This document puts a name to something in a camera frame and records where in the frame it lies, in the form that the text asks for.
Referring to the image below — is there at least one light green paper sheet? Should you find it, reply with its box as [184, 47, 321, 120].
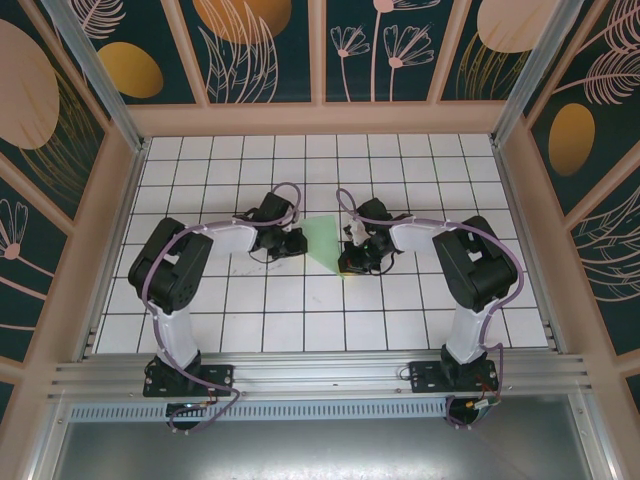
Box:
[298, 214, 354, 277]

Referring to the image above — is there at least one grey metal sheet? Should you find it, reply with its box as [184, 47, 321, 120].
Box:
[49, 418, 609, 480]

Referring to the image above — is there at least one aluminium mounting rail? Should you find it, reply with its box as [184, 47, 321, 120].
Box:
[47, 349, 594, 402]

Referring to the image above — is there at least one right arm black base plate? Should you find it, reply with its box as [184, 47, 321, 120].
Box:
[408, 360, 501, 394]

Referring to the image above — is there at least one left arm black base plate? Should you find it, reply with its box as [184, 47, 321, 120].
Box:
[143, 363, 235, 399]

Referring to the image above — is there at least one slotted grey cable duct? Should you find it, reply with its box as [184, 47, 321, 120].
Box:
[67, 397, 450, 423]

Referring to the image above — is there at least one aluminium frame post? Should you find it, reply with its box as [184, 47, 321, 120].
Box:
[39, 0, 151, 154]
[489, 0, 600, 147]

